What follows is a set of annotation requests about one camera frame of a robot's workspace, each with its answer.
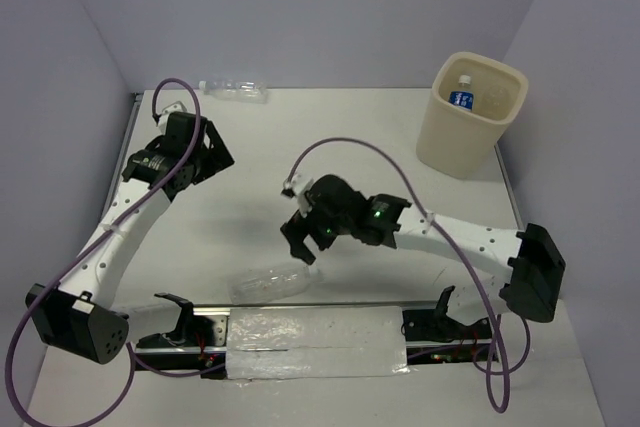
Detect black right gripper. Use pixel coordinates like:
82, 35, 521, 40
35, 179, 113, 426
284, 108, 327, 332
281, 199, 353, 264

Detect large clear front bottle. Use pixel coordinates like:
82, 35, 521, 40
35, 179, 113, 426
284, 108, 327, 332
227, 263, 324, 305

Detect blue label Pocari bottle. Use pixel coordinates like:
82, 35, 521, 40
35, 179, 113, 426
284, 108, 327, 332
448, 74, 474, 111

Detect clear ribbed plastic bottle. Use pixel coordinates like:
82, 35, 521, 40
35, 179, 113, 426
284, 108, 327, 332
482, 85, 510, 117

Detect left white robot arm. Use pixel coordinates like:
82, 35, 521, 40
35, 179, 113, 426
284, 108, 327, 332
32, 111, 234, 364

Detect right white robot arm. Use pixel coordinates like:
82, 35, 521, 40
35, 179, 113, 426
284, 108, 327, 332
281, 174, 566, 338

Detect beige plastic bin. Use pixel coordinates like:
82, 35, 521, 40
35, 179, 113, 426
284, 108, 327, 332
416, 52, 529, 179

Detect clear bottle at back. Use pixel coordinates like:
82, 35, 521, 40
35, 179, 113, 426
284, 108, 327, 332
198, 79, 269, 104

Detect white foil cover sheet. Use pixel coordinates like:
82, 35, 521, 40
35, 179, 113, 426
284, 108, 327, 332
225, 306, 409, 380

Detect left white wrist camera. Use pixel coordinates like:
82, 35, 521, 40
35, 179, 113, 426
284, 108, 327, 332
156, 101, 187, 132

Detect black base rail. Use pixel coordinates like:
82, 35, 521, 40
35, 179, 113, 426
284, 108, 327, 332
135, 300, 493, 380

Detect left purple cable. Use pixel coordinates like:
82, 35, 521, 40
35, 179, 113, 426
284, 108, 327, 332
5, 77, 226, 427

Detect purple cable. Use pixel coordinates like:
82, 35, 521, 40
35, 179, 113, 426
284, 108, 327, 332
5, 77, 226, 427
288, 135, 531, 414

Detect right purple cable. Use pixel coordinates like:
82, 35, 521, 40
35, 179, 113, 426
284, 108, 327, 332
288, 135, 531, 414

